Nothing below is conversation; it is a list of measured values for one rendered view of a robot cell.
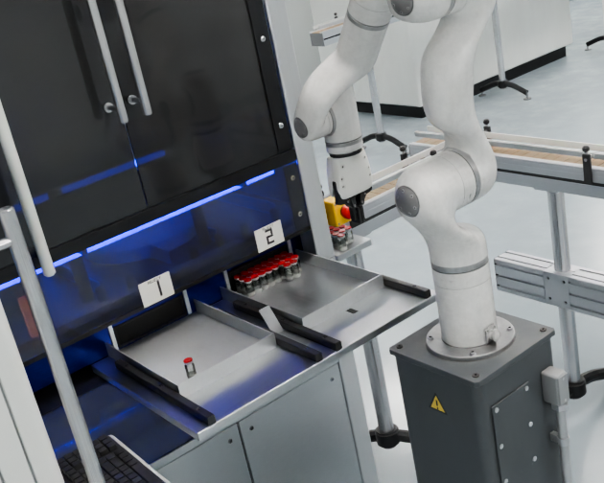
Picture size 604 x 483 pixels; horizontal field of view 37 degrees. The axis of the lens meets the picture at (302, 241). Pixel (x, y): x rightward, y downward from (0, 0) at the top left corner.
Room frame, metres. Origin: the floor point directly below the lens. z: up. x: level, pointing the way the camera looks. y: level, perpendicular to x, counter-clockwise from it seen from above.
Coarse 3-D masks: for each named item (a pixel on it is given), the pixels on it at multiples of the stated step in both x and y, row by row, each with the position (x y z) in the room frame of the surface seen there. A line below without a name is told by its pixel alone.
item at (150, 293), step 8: (168, 272) 1.99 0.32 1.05; (152, 280) 1.97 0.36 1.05; (160, 280) 1.98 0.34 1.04; (168, 280) 1.99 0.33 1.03; (144, 288) 1.95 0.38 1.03; (152, 288) 1.96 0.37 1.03; (168, 288) 1.98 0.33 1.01; (144, 296) 1.95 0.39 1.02; (152, 296) 1.96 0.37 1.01; (160, 296) 1.97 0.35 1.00; (168, 296) 1.98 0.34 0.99; (144, 304) 1.94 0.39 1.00
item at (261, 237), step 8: (272, 224) 2.17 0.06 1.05; (280, 224) 2.18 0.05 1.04; (256, 232) 2.14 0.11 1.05; (264, 232) 2.15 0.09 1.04; (272, 232) 2.17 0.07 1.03; (280, 232) 2.18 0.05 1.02; (256, 240) 2.14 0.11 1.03; (264, 240) 2.15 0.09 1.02; (272, 240) 2.16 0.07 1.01; (280, 240) 2.18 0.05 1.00; (264, 248) 2.15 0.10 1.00
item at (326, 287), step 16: (304, 256) 2.27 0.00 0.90; (320, 256) 2.21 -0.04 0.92; (304, 272) 2.20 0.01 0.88; (320, 272) 2.18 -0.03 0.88; (336, 272) 2.16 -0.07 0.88; (352, 272) 2.11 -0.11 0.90; (368, 272) 2.06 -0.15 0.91; (224, 288) 2.13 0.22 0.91; (272, 288) 2.14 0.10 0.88; (288, 288) 2.12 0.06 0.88; (304, 288) 2.10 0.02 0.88; (320, 288) 2.08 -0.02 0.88; (336, 288) 2.06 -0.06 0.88; (352, 288) 2.04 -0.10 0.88; (368, 288) 1.99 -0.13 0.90; (256, 304) 2.02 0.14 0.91; (272, 304) 2.05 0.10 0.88; (288, 304) 2.03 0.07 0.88; (304, 304) 2.01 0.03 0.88; (320, 304) 1.99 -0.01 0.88; (336, 304) 1.93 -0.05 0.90; (352, 304) 1.96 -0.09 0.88; (304, 320) 1.88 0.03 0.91; (320, 320) 1.90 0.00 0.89
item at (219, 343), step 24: (216, 312) 2.02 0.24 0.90; (168, 336) 1.99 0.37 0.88; (192, 336) 1.96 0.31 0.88; (216, 336) 1.94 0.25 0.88; (240, 336) 1.91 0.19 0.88; (264, 336) 1.86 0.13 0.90; (144, 360) 1.89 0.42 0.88; (168, 360) 1.87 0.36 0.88; (216, 360) 1.82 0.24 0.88; (240, 360) 1.77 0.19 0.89; (168, 384) 1.72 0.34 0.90; (192, 384) 1.70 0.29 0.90
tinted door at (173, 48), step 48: (96, 0) 2.00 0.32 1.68; (144, 0) 2.07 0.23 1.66; (192, 0) 2.14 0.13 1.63; (240, 0) 2.21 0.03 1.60; (144, 48) 2.05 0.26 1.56; (192, 48) 2.12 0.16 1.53; (240, 48) 2.19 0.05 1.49; (192, 96) 2.10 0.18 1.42; (240, 96) 2.18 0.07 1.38; (144, 144) 2.02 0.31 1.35; (192, 144) 2.09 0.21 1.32; (240, 144) 2.16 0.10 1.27; (144, 192) 2.00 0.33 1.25
